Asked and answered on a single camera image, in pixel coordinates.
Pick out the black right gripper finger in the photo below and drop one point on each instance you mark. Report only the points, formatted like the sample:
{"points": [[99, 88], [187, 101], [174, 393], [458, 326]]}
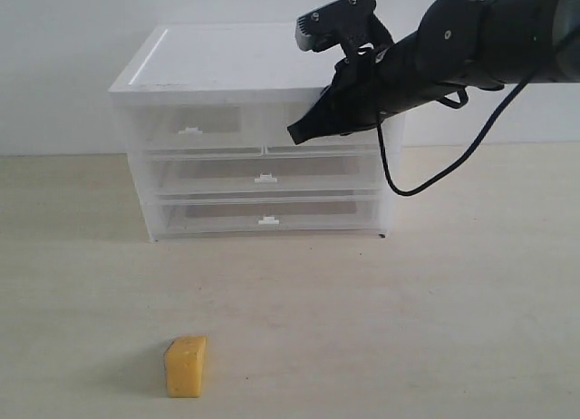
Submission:
{"points": [[320, 121]]}

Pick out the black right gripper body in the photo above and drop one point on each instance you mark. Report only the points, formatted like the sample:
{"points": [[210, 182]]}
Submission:
{"points": [[376, 80]]}

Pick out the clear drawer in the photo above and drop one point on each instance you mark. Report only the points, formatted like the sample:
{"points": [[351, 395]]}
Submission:
{"points": [[181, 177], [318, 214], [278, 141], [197, 128]]}

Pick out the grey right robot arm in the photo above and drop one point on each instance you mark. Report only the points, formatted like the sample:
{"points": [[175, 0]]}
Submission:
{"points": [[459, 44]]}

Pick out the white plastic drawer cabinet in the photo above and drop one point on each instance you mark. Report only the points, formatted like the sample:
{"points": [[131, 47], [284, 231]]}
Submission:
{"points": [[249, 65]]}

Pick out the clear bottom drawer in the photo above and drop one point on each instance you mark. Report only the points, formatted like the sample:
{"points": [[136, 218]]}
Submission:
{"points": [[318, 214]]}

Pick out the yellow cheese wedge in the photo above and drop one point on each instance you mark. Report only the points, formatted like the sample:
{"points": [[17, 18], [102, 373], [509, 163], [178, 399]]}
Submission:
{"points": [[184, 362]]}

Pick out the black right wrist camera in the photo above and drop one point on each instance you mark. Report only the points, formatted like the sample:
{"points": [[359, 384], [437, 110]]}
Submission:
{"points": [[342, 22]]}

